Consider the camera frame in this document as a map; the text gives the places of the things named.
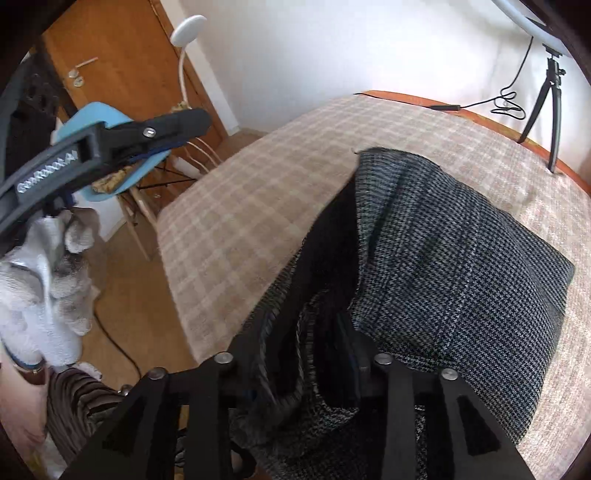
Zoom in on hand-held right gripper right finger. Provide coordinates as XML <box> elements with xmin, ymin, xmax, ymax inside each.
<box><xmin>337</xmin><ymin>313</ymin><xmax>536</xmax><ymax>480</ymax></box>

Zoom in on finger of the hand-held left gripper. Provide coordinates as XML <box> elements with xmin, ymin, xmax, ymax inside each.
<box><xmin>98</xmin><ymin>108</ymin><xmax>212</xmax><ymax>163</ymax></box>

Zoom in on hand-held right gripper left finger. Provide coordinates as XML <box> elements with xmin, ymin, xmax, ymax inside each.
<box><xmin>60</xmin><ymin>323</ymin><xmax>269</xmax><ymax>480</ymax></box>

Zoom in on grey houndstooth pants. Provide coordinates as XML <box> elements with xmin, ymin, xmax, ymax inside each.
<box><xmin>228</xmin><ymin>147</ymin><xmax>576</xmax><ymax>480</ymax></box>

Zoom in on person's left forearm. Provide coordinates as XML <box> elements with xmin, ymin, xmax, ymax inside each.
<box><xmin>0</xmin><ymin>357</ymin><xmax>49</xmax><ymax>462</ymax></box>

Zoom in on person's left hand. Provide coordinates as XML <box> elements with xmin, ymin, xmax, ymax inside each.
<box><xmin>0</xmin><ymin>210</ymin><xmax>100</xmax><ymax>368</ymax></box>

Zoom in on yellow patterned cloth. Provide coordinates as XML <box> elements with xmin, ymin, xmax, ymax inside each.
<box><xmin>91</xmin><ymin>165</ymin><xmax>134</xmax><ymax>195</ymax></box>

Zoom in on blue chair with wooden legs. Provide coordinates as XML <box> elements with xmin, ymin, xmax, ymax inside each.
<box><xmin>56</xmin><ymin>102</ymin><xmax>223</xmax><ymax>262</ymax></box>

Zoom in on dark metal rack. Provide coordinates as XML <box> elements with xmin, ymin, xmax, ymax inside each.
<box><xmin>8</xmin><ymin>46</ymin><xmax>77</xmax><ymax>178</ymax></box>

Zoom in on wooden door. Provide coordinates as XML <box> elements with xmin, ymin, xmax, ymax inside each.
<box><xmin>41</xmin><ymin>0</ymin><xmax>230</xmax><ymax>155</ymax></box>

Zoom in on white floor lamp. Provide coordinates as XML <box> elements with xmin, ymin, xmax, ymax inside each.
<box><xmin>169</xmin><ymin>15</ymin><xmax>208</xmax><ymax>112</ymax></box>

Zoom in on beige plaid blanket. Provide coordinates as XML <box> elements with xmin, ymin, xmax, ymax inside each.
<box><xmin>157</xmin><ymin>95</ymin><xmax>591</xmax><ymax>480</ymax></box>

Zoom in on brown striped clothing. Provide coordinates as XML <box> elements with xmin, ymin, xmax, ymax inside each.
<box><xmin>45</xmin><ymin>367</ymin><xmax>136</xmax><ymax>468</ymax></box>

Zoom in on black tripod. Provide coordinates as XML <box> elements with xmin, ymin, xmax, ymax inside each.
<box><xmin>517</xmin><ymin>44</ymin><xmax>570</xmax><ymax>174</ymax></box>

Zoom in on silver door handle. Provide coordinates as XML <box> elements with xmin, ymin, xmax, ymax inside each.
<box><xmin>68</xmin><ymin>57</ymin><xmax>99</xmax><ymax>88</ymax></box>

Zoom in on black floor cable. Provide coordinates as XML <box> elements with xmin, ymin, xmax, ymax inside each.
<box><xmin>91</xmin><ymin>295</ymin><xmax>142</xmax><ymax>385</ymax></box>

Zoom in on orange wooden bed frame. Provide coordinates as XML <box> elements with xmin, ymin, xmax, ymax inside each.
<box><xmin>355</xmin><ymin>90</ymin><xmax>591</xmax><ymax>195</ymax></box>

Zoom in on black ring light cable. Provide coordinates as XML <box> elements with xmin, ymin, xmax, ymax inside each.
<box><xmin>355</xmin><ymin>36</ymin><xmax>535</xmax><ymax>121</ymax></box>

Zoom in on white ring light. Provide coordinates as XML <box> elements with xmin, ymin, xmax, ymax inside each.
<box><xmin>490</xmin><ymin>0</ymin><xmax>563</xmax><ymax>57</ymax></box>

